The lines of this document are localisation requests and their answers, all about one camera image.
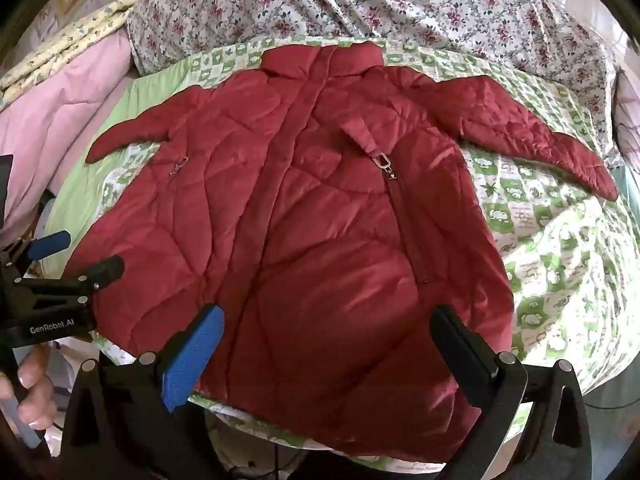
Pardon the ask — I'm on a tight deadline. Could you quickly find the teal cloth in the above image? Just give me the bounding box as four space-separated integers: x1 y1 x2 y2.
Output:
614 162 640 221

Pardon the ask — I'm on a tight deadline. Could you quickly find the plain green pillow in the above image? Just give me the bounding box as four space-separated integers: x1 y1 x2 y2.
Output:
42 55 201 271

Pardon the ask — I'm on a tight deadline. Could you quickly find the pink quilt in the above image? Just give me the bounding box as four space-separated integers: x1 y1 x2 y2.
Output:
0 30 138 246

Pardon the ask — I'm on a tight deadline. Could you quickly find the yellow floral quilt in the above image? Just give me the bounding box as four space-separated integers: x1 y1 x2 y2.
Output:
0 0 148 103

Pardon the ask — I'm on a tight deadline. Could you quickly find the green checked blanket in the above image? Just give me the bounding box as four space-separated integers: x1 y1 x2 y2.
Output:
45 35 640 476

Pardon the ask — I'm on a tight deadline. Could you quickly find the red puffer jacket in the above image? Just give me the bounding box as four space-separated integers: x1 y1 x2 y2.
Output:
65 40 621 463

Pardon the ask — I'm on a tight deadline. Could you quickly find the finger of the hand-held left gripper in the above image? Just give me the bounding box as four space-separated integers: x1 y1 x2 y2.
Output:
20 254 125 318
7 229 72 276

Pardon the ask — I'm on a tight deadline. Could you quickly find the person's left hand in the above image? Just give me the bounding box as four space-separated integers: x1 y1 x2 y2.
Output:
0 347 56 433

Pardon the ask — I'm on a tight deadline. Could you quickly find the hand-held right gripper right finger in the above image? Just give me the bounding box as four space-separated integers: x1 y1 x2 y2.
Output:
429 304 594 480

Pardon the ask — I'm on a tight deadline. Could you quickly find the black cable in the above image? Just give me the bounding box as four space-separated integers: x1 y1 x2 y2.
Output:
267 435 301 480

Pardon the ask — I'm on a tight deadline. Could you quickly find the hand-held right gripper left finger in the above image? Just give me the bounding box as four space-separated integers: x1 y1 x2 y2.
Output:
59 302 226 480

